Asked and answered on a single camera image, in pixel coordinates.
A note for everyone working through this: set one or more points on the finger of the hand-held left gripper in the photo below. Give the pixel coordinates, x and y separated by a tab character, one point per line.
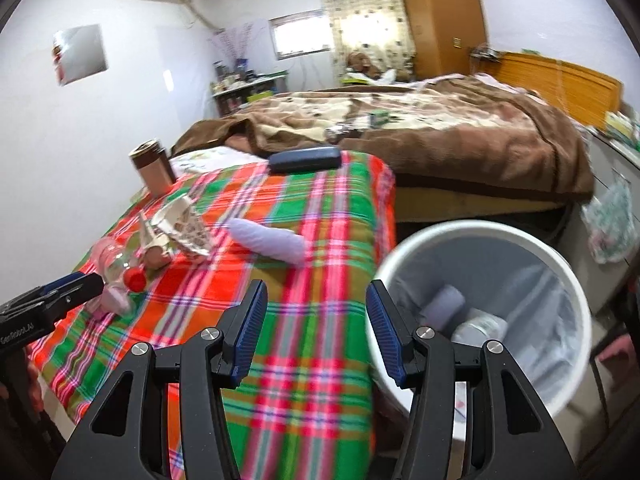
75	295
57	284

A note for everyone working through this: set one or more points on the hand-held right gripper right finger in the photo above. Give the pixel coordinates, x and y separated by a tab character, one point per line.
385	332

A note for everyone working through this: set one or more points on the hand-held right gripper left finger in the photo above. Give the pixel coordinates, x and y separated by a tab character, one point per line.
247	322

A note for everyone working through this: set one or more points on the clear plastic bottle red label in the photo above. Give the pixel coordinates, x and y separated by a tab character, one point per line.
117	265

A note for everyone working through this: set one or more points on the white foam net sleeve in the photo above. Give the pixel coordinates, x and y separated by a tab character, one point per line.
444	305
267	240

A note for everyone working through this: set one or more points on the white cup blue label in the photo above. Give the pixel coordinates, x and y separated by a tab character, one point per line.
480	327

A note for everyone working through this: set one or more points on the white patterned carton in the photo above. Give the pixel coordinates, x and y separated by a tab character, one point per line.
152	237

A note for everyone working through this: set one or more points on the white round bin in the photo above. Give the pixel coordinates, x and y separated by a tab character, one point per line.
582	330

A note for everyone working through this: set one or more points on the plaid tablecloth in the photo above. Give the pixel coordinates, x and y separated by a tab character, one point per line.
300	360

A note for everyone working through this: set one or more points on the brown thermos mug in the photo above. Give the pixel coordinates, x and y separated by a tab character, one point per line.
152	167

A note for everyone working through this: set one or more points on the grey bin liner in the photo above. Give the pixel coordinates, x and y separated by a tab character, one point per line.
540	300

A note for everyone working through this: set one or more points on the white floral bedsheet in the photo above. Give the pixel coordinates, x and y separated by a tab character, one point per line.
210	160

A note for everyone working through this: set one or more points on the dark blue case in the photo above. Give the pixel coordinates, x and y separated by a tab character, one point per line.
305	160

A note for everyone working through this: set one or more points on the small silver object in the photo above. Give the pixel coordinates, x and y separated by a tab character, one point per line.
345	132

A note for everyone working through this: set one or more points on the brown patterned blanket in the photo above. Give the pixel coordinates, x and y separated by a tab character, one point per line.
475	145

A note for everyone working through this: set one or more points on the small green white box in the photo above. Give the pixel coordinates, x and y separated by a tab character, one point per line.
380	119

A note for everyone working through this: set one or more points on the red hanging ornament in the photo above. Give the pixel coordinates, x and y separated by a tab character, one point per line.
58	62

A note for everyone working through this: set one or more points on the cluttered white shelf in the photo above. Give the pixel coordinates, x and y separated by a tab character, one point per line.
245	92

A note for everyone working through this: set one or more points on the pink plastic stool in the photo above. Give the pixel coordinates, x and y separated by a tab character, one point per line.
622	347

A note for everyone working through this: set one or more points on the black chair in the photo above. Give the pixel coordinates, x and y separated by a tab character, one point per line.
630	305

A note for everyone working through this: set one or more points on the hanging plastic bag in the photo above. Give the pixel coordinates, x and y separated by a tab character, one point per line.
607	222

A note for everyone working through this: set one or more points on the brown teddy bear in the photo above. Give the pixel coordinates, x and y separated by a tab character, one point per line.
362	65

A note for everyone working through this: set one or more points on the pink bed sheet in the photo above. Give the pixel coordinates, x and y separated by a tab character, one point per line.
500	82

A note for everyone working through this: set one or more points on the dried branches in vase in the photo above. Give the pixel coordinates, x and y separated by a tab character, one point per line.
235	47

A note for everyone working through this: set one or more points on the white bedside cabinet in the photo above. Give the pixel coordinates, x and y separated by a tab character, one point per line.
615	165

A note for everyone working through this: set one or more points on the small window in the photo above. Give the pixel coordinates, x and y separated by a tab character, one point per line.
300	35

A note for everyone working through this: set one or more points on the wooden headboard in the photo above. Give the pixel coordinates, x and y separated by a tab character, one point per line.
560	85

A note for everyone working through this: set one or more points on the wrapped air conditioner pipe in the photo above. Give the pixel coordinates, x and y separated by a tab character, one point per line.
197	10

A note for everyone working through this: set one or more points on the stack of small boxes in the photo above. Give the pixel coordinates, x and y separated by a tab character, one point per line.
620	127

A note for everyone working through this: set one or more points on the patterned curtain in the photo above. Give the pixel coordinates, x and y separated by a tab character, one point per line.
365	15

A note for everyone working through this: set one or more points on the wooden wardrobe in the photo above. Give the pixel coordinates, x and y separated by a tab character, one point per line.
440	15

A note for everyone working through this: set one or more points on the square wall mirror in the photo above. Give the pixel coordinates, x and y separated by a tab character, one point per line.
82	52

